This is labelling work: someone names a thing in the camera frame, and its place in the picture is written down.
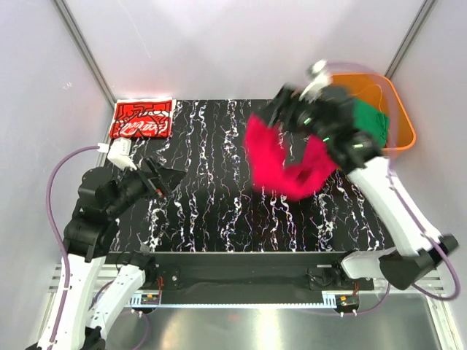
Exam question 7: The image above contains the crimson red polo shirt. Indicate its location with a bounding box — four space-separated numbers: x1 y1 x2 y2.
244 114 338 201

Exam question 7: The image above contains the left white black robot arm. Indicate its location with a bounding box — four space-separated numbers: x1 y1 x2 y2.
31 157 186 349

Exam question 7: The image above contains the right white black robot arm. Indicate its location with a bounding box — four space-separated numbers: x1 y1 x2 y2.
268 85 459 290

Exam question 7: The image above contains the folded red patterned t-shirt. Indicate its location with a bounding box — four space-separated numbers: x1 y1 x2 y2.
109 97 177 139

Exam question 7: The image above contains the green t-shirt in basket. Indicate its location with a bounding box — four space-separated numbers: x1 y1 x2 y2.
353 98 390 147

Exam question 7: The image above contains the orange plastic basket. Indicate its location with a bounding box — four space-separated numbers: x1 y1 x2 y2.
333 73 416 158

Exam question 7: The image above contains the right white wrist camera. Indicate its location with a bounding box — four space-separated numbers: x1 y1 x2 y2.
299 60 333 101

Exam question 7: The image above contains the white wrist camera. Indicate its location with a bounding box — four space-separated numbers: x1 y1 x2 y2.
97 137 137 171
299 60 333 101

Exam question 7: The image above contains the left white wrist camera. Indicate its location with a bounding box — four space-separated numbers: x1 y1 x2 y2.
97 137 137 171

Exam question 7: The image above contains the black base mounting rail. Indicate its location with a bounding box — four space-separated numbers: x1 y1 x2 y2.
104 251 377 306

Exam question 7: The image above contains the right aluminium corner post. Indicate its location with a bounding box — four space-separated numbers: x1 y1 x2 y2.
385 0 438 79

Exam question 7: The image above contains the aluminium corner post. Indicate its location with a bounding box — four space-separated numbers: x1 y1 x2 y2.
385 0 438 79
50 0 117 106

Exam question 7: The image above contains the left aluminium corner post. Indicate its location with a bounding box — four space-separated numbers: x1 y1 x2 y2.
50 0 117 106

